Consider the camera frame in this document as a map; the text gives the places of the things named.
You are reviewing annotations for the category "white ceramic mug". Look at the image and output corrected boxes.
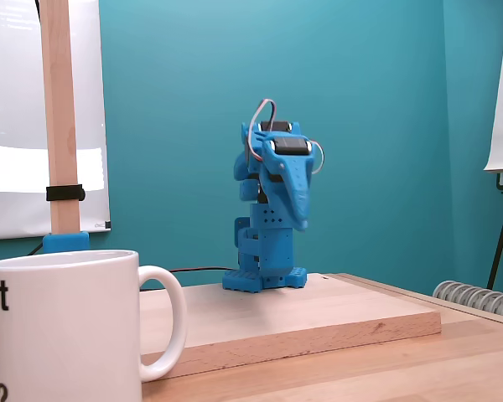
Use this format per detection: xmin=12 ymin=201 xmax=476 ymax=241
xmin=0 ymin=250 xmax=189 ymax=402

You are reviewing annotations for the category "wooden base board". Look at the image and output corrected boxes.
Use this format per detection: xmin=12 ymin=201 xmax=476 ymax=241
xmin=138 ymin=272 xmax=442 ymax=380

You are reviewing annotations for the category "black easel stand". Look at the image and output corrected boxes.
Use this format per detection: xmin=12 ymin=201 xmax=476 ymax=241
xmin=485 ymin=171 xmax=503 ymax=291

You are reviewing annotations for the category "white projection screen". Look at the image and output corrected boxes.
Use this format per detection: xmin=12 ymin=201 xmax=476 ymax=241
xmin=0 ymin=0 xmax=112 ymax=242

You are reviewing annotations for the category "red white servo wire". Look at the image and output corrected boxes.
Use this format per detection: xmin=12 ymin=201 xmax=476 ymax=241
xmin=311 ymin=140 xmax=325 ymax=175
xmin=244 ymin=98 xmax=278 ymax=165

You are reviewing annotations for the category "black strap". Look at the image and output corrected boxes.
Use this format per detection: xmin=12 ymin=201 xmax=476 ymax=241
xmin=45 ymin=183 xmax=86 ymax=203

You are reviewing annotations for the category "wooden post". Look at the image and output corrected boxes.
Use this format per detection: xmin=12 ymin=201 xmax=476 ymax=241
xmin=39 ymin=0 xmax=81 ymax=235

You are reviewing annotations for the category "blue post mount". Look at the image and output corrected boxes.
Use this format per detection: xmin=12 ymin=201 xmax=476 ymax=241
xmin=42 ymin=231 xmax=91 ymax=255

